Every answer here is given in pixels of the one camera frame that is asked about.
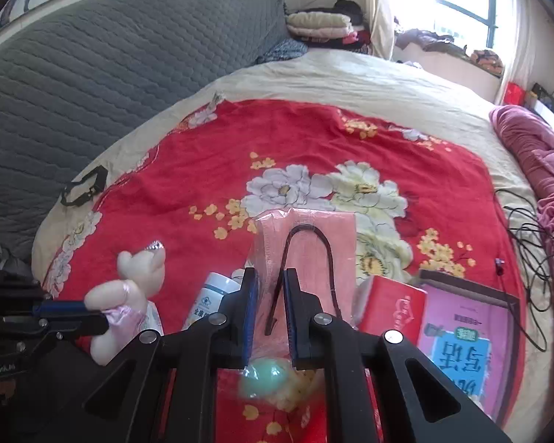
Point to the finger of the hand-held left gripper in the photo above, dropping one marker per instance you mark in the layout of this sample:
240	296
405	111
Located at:
57	308
81	325

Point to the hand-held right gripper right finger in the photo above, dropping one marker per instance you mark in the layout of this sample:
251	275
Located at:
290	320

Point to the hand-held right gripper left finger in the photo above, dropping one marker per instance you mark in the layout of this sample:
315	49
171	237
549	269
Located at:
250	318

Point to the pink teddy bear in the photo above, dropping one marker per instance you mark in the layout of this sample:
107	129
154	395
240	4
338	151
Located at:
134	277

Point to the black headband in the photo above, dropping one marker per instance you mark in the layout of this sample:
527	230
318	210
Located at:
328	258

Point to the pink bag with black headband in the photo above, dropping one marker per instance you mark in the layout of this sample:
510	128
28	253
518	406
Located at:
314	240

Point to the white pill bottle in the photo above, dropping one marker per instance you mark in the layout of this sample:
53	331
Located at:
207	297

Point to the green round ball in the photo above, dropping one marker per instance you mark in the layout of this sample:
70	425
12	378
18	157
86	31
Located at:
265	378

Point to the red box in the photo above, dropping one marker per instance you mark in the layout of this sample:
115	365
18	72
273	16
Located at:
390	309

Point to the black plastic buckle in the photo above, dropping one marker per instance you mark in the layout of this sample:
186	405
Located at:
81	189

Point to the red floral blanket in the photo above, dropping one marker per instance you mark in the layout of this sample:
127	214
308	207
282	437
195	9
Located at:
189	161

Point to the pink blue book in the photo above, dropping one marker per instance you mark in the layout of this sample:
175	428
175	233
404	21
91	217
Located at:
512	314

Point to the grey quilted headboard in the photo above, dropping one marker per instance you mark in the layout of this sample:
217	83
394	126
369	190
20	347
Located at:
97	74

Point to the beige bed sheet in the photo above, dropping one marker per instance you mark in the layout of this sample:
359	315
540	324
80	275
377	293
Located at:
351	78

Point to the dark patterned cloth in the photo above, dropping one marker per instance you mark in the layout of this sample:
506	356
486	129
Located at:
281	50

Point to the stack of folded clothes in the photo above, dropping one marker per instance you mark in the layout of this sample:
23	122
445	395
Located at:
323	25

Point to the dark clothes pile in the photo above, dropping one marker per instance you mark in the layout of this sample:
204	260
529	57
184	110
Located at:
429	39

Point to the red bag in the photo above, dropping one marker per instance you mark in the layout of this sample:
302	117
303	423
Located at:
513	93

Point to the cream curtain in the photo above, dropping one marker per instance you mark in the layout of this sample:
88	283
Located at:
378	9

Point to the colourful patterned cloth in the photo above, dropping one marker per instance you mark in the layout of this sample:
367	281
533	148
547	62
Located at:
487	61

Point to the black box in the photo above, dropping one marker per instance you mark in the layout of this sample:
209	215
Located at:
544	94

